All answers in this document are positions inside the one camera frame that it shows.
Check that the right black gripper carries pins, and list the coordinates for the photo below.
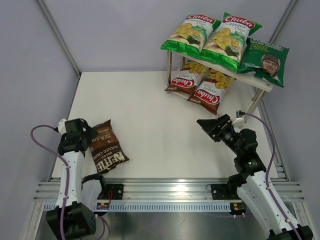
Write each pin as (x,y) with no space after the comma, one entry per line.
(210,125)

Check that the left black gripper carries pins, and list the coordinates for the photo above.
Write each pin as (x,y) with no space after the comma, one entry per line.
(90,134)

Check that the brown Kettle sea salt bag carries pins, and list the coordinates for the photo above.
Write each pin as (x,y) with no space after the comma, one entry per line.
(105,148)

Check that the brown Chuba chips bag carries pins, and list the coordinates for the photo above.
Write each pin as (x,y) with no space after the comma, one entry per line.
(211,91)
(188,78)

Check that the dark green Real chips bag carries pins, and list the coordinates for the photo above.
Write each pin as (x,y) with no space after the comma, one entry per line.
(265,61)

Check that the green Chuba cassava chips bag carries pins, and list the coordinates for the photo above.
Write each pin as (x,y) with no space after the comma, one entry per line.
(191,36)

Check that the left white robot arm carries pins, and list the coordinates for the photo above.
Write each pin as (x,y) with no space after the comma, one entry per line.
(73,215)

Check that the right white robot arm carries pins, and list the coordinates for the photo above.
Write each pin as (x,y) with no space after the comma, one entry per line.
(252,183)

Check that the white two-tier shelf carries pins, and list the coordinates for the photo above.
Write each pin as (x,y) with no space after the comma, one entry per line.
(244,94)

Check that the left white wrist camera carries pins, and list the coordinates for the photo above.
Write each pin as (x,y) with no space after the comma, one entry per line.
(61,128)

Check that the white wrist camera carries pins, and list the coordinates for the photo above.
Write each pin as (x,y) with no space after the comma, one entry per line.
(61,128)
(239,121)

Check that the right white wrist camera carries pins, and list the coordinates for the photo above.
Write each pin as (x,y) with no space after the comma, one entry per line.
(239,121)

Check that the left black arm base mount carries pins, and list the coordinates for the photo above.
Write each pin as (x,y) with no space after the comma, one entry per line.
(113,191)

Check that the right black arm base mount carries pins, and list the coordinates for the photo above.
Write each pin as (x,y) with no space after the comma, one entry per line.
(222,192)

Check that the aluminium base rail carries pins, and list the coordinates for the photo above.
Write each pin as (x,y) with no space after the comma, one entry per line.
(169,189)

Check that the white slotted cable duct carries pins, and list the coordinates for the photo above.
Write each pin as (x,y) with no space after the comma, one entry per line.
(117,206)

